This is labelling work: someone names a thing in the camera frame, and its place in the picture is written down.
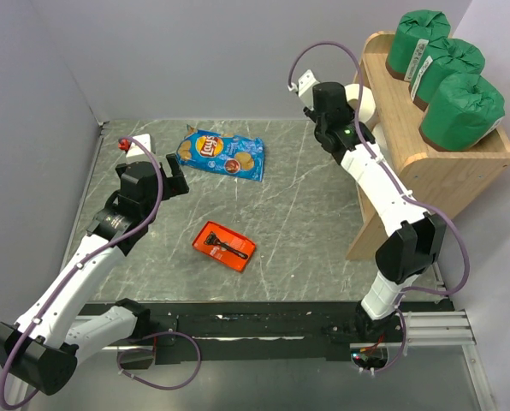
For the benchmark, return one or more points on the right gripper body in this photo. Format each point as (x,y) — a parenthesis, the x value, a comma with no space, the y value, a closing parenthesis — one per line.
(311,114)

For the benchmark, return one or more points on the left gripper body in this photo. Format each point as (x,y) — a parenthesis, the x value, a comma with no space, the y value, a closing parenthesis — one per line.
(155,199)

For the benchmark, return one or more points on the white paper towel roll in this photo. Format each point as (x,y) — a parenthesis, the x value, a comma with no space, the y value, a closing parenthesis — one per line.
(361,98)
(380,138)

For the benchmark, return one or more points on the green roll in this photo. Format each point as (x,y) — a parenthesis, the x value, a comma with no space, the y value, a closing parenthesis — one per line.
(415,30)
(441,58)
(464,109)

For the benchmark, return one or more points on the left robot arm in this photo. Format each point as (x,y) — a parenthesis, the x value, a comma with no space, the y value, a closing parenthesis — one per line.
(41,347)

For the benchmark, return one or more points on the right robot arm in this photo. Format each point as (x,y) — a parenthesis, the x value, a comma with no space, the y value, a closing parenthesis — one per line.
(414,236)

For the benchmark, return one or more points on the wooden shelf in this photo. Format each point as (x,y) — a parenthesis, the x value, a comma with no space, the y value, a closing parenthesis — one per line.
(447,180)

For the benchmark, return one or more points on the black razor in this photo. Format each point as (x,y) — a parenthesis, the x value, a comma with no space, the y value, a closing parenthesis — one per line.
(213,240)

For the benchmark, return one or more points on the blue Lays chips bag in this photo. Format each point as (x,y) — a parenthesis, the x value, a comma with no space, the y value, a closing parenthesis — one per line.
(223,154)

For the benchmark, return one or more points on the orange razor box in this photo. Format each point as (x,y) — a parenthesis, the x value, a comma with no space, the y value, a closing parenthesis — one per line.
(234,239)

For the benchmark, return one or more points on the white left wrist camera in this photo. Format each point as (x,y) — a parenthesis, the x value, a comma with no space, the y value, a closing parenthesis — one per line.
(135,151)

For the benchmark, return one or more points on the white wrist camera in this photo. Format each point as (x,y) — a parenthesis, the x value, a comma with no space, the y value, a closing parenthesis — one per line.
(303,88)
(135,151)

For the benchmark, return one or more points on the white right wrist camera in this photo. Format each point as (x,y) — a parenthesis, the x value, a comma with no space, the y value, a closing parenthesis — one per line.
(303,88)

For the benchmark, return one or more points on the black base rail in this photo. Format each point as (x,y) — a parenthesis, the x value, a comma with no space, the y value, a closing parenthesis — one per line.
(182,331)

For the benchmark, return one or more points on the aluminium table edge rail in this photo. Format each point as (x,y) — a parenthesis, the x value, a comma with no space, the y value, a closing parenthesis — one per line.
(438,329)

